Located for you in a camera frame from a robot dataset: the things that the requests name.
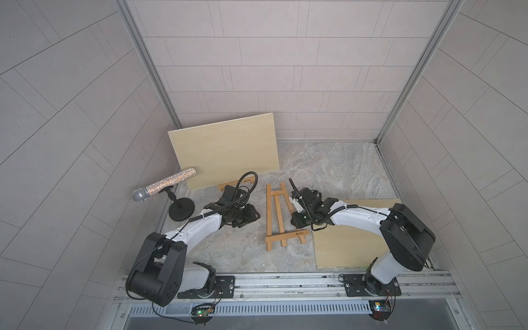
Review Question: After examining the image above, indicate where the wooden easel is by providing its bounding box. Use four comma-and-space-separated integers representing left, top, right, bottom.
217, 175, 255, 191
265, 182, 310, 252

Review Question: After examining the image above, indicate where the plywood board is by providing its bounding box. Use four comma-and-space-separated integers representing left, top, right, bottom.
313, 225, 389, 269
168, 113, 280, 191

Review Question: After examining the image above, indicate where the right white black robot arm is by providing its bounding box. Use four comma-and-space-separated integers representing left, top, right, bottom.
290, 187, 436, 297

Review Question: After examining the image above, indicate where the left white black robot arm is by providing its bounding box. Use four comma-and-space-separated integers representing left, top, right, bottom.
125, 186, 260, 307

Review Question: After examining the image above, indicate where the glitter microphone on stand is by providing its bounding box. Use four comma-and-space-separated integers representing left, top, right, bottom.
131, 166, 197, 222

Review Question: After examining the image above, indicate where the left green circuit board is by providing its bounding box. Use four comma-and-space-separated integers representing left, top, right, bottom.
191, 304, 214, 326

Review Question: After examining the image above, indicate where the green circuit board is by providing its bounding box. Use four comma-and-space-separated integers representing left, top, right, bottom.
368, 301, 393, 322
191, 304, 214, 326

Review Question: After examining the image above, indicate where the right green circuit board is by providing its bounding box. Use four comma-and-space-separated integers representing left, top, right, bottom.
368, 301, 393, 322

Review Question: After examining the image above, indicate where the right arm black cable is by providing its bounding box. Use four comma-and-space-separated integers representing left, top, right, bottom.
287, 178, 430, 265

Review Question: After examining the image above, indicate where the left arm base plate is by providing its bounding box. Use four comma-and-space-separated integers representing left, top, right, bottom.
177, 276, 236, 299

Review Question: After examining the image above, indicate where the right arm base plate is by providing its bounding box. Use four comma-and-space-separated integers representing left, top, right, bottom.
338, 274, 402, 298

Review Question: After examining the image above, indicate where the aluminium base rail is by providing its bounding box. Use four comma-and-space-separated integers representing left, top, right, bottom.
107, 270, 475, 329

